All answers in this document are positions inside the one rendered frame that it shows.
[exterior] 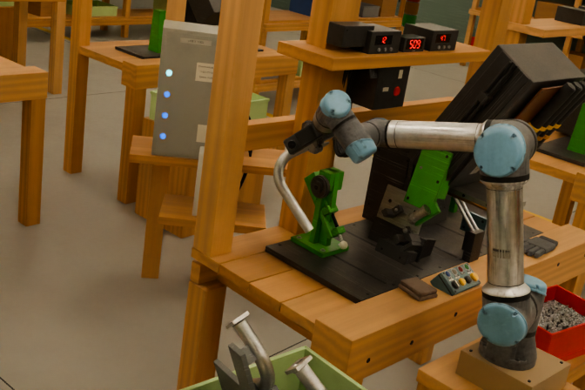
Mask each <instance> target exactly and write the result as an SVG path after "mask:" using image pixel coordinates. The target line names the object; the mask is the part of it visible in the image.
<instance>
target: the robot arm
mask: <svg viewBox="0 0 585 390"><path fill-rule="evenodd" d="M330 138H333V139H332V140H334V139H336V138H337V140H338V141H339V143H340V145H341V146H342V147H343V149H344V150H345V153H346V155H347V156H348V157H349V158H350V159H351V160H352V161H353V162H354V163H355V164H358V163H361V162H362V161H364V160H366V159H367V158H369V157H371V156H372V155H373V154H374V153H375V152H376V151H377V147H388V148H389V147H390V148H405V149H421V150H436V151H467V152H473V153H474V160H475V163H476V164H477V166H478V167H479V168H480V181H481V182H482V183H483V184H484V185H485V186H486V187H487V283H486V284H485V285H484V286H483V287H482V289H481V292H482V309H481V310H480V311H479V313H478V317H477V326H478V328H479V330H480V332H481V334H482V338H481V341H480V344H479V348H478V350H479V353H480V355H481V356H482V357H483V358H484V359H485V360H487V361H489V362H491V363H493V364H495V365H497V366H500V367H503V368H506V369H510V370H516V371H525V370H529V369H531V368H533V367H534V366H535V362H536V360H537V351H536V342H535V335H536V331H537V327H538V324H539V320H540V317H541V310H542V307H543V304H544V300H545V297H546V296H547V294H546V292H547V285H546V284H545V283H544V282H543V281H542V280H540V279H537V278H536V277H533V276H530V275H527V274H524V240H523V186H524V185H525V184H526V183H527V182H528V181H529V160H530V159H531V158H532V157H533V156H534V154H535V152H536V149H537V145H538V139H537V135H536V133H535V130H534V129H533V127H532V126H531V125H530V124H528V123H527V122H525V121H523V120H520V119H515V118H512V119H499V120H493V119H487V120H486V121H485V122H484V123H482V124H477V123H454V122H430V121H406V120H387V119H385V118H372V119H370V120H368V121H366V122H363V123H361V122H360V121H359V120H358V119H357V117H356V116H355V115H354V113H353V111H352V110H351V99H350V97H349V96H348V95H347V94H346V93H345V92H344V91H340V90H333V91H329V92H328V93H327V94H326V95H325V96H324V97H323V98H322V99H321V101H320V104H319V107H318V109H317V110H316V112H315V113H314V116H313V121H311V120H307V121H305V122H304V123H302V125H301V130H300V131H298V132H296V133H294V134H293V135H292V136H291V137H289V138H287V139H285V140H284V141H283V143H284V145H285V147H286V149H287V150H288V152H289V154H290V155H294V154H295V153H297V152H299V151H301V150H302V149H304V148H306V147H307V146H308V145H311V147H309V149H308V151H309V152H311V153H312V154H317V153H319V152H322V151H323V147H325V146H327V145H328V144H329V142H325V141H327V140H328V139H330Z"/></svg>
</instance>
